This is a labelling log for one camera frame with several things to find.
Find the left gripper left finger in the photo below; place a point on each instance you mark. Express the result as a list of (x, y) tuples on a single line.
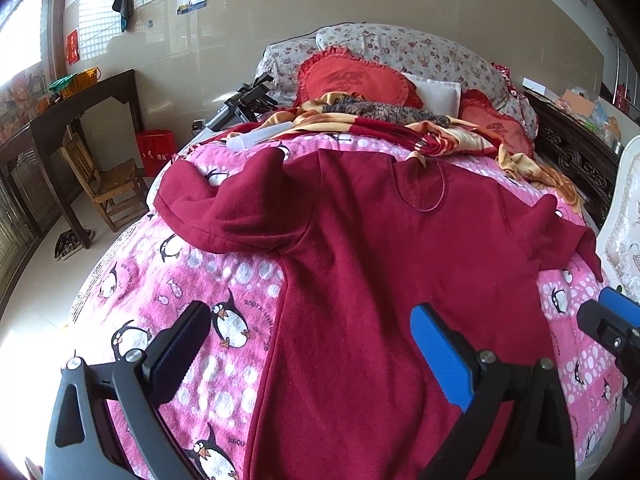
[(82, 440)]

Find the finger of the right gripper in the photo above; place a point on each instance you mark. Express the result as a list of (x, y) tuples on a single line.
[(621, 305), (607, 329)]

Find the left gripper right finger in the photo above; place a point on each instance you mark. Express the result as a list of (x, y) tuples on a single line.
[(537, 442)]

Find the dark red fleece sweater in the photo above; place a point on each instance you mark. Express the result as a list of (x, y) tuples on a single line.
[(362, 239)]

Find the white upholstered chair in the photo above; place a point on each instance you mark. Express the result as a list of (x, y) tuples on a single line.
[(618, 240)]

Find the pink penguin blanket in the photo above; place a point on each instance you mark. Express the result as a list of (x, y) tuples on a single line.
[(151, 275)]

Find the small wooden chair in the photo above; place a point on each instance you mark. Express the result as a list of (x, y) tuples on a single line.
[(117, 194)]

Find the red heart cushion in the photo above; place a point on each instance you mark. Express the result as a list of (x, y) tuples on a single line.
[(338, 70), (477, 108)]

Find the dark wooden desk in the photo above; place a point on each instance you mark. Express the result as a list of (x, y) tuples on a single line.
[(44, 136)]

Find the white small pillow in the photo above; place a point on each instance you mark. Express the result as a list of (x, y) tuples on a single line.
[(438, 97)]

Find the red waste bin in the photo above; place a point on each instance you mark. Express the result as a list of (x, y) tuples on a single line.
[(156, 148)]

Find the white plastic tube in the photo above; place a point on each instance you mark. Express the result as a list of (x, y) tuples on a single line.
[(239, 142)]

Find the grey furry cloth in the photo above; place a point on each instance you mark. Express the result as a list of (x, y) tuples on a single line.
[(398, 115)]

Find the yellow basket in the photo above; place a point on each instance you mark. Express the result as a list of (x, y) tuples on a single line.
[(72, 84)]

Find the red yellow patterned blanket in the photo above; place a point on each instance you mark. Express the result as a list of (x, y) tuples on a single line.
[(425, 138)]

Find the black tripod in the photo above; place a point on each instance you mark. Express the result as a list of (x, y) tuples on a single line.
[(245, 105)]

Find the floral grey pillow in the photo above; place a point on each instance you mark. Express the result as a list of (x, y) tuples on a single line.
[(406, 50)]

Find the window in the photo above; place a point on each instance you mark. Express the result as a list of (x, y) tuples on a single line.
[(21, 39)]

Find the dark hanging cloth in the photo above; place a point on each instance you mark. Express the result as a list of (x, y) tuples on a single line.
[(125, 10)]

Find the dark carved bed frame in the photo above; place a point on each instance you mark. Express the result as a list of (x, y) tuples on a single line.
[(578, 153)]

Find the red wall sticker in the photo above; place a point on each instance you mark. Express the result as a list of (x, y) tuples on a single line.
[(72, 53)]

